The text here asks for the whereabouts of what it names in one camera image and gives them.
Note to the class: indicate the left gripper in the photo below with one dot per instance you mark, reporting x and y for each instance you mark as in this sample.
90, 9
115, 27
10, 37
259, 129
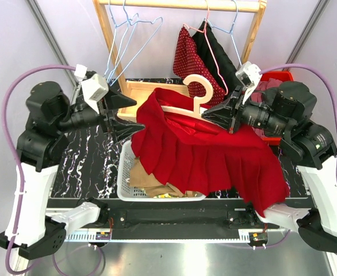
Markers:
119, 130

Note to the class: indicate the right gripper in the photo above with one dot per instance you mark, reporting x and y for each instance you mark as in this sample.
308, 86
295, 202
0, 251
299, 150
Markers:
221, 114

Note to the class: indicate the cream wooden hanger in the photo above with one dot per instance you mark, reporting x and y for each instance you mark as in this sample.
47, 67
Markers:
202, 97

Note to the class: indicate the red pleated skirt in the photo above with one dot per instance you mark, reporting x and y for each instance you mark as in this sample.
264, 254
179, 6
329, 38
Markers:
194, 155

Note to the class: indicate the tan pleated skirt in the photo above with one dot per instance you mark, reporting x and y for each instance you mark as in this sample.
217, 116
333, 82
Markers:
147, 182

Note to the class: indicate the lemon print skirt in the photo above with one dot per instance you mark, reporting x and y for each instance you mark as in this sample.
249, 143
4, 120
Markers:
188, 194

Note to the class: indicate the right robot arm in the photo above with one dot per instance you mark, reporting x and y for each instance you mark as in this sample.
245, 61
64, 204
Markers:
285, 111

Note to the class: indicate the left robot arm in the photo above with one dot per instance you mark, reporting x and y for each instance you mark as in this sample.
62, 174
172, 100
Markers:
39, 149

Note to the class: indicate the red polka dot skirt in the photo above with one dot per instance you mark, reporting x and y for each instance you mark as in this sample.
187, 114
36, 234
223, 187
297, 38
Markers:
187, 62

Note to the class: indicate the black skirt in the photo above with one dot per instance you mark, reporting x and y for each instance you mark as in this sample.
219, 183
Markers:
226, 66

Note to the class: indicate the wooden clothes rack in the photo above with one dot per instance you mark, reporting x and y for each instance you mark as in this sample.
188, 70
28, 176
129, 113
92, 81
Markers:
141, 90

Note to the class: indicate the white plastic basket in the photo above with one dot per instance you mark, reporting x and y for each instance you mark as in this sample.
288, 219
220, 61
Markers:
134, 194

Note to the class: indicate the black marble mat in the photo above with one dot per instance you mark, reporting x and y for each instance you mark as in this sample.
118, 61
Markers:
89, 165

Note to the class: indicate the pink garment in bin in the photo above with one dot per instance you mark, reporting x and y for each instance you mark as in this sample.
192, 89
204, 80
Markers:
262, 86

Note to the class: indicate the red plastic bin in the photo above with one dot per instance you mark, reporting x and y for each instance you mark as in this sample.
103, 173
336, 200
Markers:
281, 76

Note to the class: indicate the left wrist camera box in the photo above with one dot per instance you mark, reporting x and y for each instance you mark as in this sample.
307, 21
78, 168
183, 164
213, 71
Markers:
94, 86

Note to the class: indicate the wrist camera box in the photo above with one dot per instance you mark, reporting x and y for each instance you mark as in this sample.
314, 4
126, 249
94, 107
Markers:
94, 86
249, 75

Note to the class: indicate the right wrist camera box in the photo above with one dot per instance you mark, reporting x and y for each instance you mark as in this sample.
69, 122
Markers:
249, 75

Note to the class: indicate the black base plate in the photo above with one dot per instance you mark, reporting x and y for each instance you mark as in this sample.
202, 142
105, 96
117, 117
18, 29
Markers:
161, 220

